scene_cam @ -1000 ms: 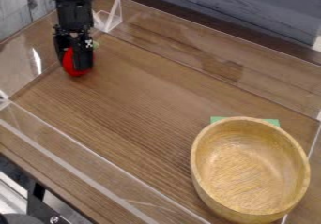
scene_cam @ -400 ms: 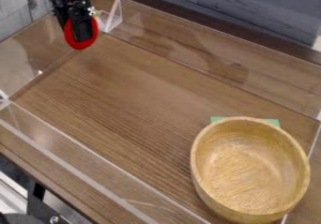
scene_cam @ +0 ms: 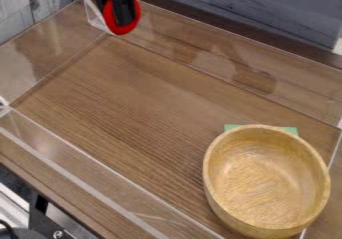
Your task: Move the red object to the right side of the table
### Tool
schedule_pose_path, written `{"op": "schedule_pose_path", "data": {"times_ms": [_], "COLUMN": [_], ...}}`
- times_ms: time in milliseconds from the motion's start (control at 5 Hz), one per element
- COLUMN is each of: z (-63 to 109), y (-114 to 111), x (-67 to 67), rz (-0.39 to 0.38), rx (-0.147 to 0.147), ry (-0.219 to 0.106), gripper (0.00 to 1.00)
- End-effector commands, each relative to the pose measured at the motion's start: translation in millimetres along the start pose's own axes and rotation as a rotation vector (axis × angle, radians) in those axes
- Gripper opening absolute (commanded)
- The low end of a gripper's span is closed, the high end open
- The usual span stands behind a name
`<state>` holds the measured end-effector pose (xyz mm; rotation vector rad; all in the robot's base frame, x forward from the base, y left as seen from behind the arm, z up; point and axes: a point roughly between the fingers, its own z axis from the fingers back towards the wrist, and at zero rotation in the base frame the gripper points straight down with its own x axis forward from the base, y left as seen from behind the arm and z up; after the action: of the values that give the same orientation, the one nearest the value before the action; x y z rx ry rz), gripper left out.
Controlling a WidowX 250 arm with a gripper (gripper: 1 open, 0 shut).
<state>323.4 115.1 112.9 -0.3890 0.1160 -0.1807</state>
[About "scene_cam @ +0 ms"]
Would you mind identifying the clear acrylic front wall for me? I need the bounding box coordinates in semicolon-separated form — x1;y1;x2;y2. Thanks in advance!
0;107;224;239

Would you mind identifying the clear acrylic corner bracket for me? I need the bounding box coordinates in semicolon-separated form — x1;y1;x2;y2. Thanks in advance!
83;0;115;35

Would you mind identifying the clear acrylic back wall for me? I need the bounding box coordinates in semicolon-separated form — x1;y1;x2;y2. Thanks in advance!
124;2;342;127

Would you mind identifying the clear acrylic wall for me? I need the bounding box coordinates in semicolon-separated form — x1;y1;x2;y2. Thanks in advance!
0;107;224;239
0;0;104;110
124;2;342;127

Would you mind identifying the wooden bowl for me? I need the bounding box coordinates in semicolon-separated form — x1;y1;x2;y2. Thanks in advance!
202;124;331;239

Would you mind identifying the black table leg clamp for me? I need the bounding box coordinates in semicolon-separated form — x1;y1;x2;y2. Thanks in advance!
28;194;76;239

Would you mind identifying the clear acrylic left wall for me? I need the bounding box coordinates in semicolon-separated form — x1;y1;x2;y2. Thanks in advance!
0;0;104;110

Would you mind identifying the black cable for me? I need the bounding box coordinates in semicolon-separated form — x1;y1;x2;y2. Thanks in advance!
0;218;20;239

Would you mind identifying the red plush strawberry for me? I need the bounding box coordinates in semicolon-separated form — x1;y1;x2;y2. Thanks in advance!
103;0;141;35

